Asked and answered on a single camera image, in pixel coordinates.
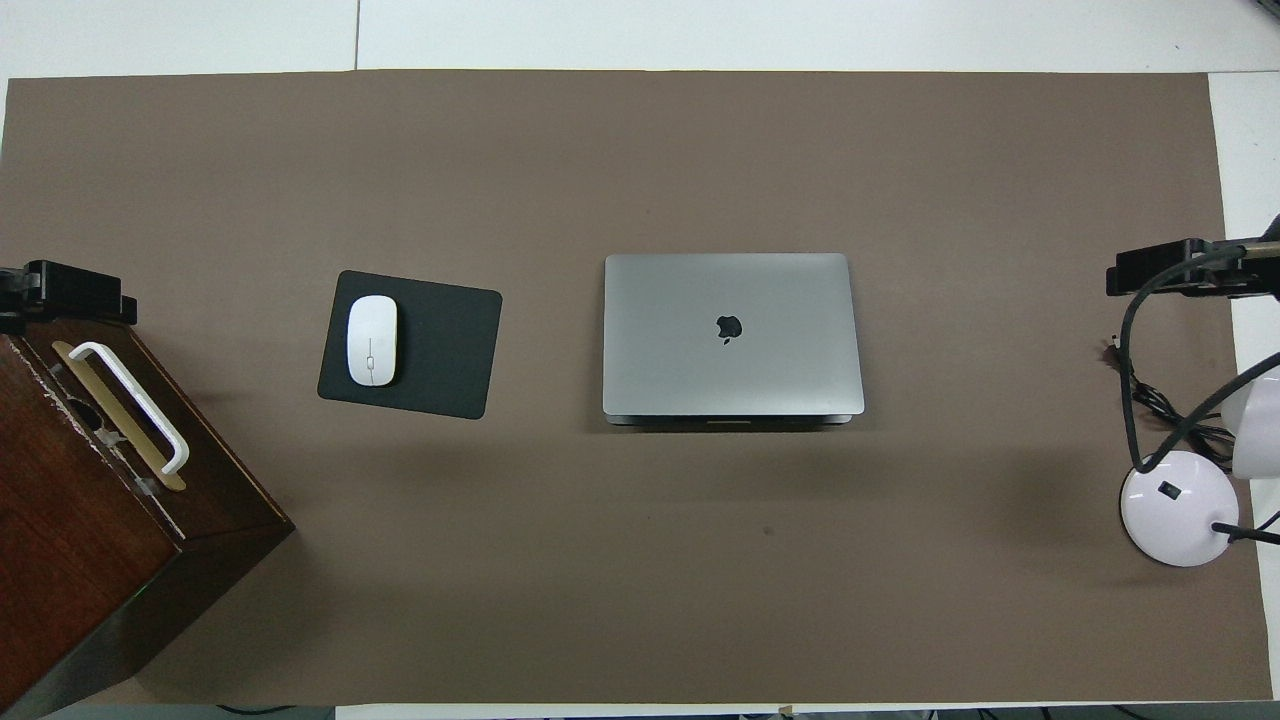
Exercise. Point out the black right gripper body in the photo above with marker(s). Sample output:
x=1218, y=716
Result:
x=1262, y=282

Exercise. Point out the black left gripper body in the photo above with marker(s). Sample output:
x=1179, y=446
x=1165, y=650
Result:
x=10, y=300

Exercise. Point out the silver laptop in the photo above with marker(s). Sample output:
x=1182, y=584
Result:
x=730, y=360

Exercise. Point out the white desk lamp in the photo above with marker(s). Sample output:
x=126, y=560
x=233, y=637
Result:
x=1180, y=510

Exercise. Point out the dark wooden box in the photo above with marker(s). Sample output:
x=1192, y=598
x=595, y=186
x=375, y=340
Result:
x=80, y=540

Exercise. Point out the white computer mouse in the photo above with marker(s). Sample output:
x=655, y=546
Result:
x=371, y=340

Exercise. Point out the black mouse pad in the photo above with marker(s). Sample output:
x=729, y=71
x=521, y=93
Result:
x=450, y=350

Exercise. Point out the large brown table mat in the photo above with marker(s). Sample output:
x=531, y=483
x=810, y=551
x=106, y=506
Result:
x=700, y=550

